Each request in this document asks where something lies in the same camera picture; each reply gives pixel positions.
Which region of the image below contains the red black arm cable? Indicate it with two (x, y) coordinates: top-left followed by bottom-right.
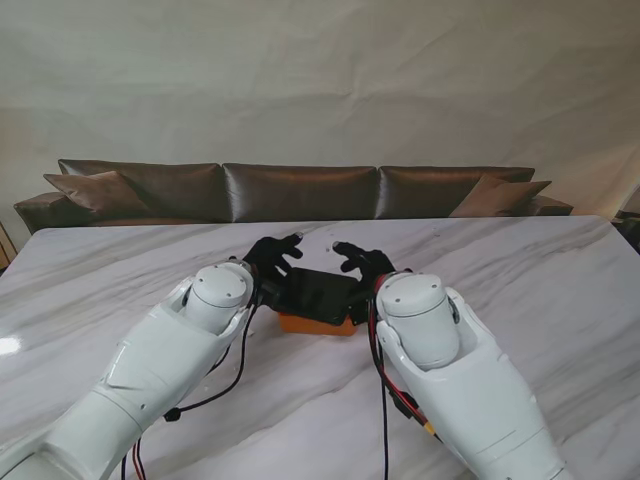
(117, 294), (264, 480)
(367, 297), (444, 480)

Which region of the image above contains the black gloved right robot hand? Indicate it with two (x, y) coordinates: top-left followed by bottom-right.
(332, 240), (396, 296)

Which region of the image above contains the wooden slatted furniture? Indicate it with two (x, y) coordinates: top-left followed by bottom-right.
(0, 219), (14, 274)

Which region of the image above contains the brown leather sofa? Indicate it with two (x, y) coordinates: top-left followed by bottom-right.
(13, 158), (575, 236)

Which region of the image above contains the red black left arm cable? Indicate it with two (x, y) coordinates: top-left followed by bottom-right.
(117, 294), (264, 480)

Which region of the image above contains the dark side furniture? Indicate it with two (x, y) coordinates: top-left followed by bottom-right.
(612, 208), (640, 254)

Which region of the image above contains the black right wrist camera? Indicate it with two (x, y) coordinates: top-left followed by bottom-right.
(347, 292), (371, 324)

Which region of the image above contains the red black right arm cable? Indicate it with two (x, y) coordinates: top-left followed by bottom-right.
(367, 297), (444, 480)

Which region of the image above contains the orange tissue box cover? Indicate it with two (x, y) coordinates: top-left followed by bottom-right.
(277, 310), (362, 339)

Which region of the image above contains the brown throw pillow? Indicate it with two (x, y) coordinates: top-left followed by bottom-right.
(449, 177), (553, 218)
(43, 170), (151, 216)

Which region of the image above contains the black tissue box base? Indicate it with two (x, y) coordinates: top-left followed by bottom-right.
(272, 266), (361, 327)

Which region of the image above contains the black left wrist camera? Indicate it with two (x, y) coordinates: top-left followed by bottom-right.
(255, 279), (284, 312)

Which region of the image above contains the brown sofa back cushion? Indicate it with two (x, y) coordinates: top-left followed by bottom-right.
(378, 165), (536, 220)
(58, 158), (225, 221)
(222, 162), (379, 224)

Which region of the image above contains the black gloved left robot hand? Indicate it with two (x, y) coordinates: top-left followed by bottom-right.
(242, 232), (306, 281)

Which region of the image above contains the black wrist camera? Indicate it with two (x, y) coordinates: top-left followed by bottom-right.
(347, 292), (371, 324)
(255, 279), (284, 312)

